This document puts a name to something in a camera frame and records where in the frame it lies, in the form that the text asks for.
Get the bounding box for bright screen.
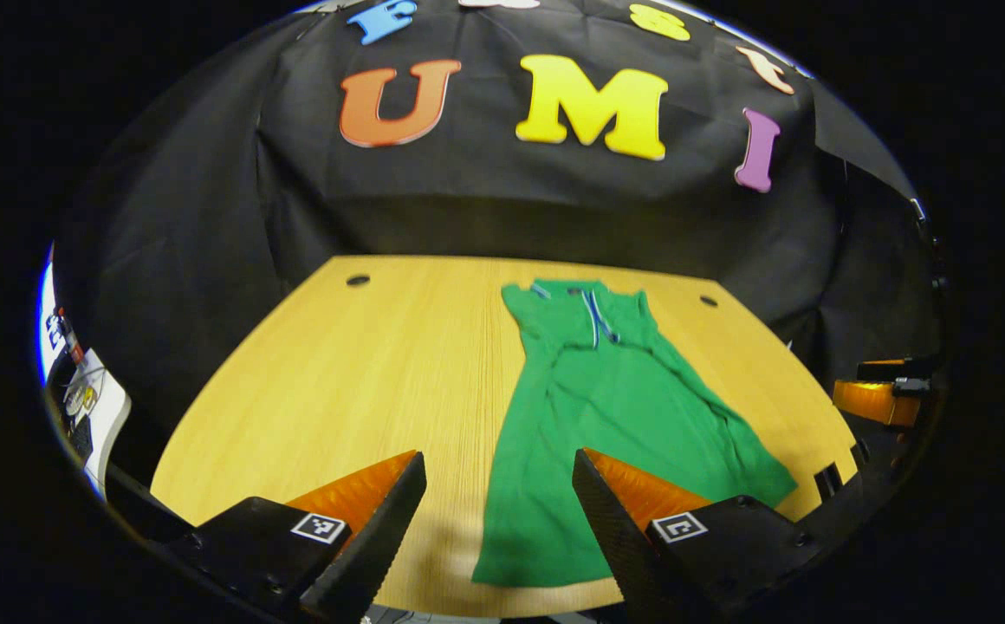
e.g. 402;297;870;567
37;247;66;387

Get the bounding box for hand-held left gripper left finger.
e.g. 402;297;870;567
152;449;428;624

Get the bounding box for white equipment box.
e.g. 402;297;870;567
59;347;133;502

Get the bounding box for green T-shirt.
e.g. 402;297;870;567
470;277;800;588

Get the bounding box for black backdrop cloth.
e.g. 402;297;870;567
52;0;941;452

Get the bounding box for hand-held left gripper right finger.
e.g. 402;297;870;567
572;447;824;624

